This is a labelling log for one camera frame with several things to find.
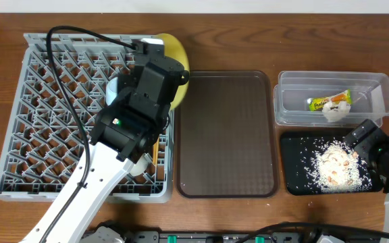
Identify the yellow plate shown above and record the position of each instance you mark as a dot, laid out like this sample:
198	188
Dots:
173	48

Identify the black plastic tray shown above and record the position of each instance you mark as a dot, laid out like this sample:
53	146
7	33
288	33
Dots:
290	148

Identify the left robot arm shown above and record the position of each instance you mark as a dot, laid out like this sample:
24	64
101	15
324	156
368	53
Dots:
130	124

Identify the white paper tissue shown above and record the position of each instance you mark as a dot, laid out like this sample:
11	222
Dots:
334	112

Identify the dark brown serving tray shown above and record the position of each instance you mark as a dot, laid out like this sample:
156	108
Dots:
225	137

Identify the grey plastic dishwasher rack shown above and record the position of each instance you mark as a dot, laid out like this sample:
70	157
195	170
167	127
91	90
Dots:
43	145

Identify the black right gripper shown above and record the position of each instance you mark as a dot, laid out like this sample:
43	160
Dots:
362	148

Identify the light blue bowl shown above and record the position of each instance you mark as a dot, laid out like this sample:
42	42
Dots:
111	91

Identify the wooden chopstick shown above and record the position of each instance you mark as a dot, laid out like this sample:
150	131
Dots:
155	153

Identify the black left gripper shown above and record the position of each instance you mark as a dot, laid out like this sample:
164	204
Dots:
121	84

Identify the cream white cup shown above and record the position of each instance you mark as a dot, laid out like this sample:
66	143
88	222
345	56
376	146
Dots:
141	165

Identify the pile of rice and nuts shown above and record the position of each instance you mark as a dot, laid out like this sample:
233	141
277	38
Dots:
331	166

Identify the yellow green snack wrapper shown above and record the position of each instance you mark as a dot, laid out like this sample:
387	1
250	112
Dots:
317	103

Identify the clear plastic bin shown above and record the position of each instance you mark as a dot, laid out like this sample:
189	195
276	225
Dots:
369	94

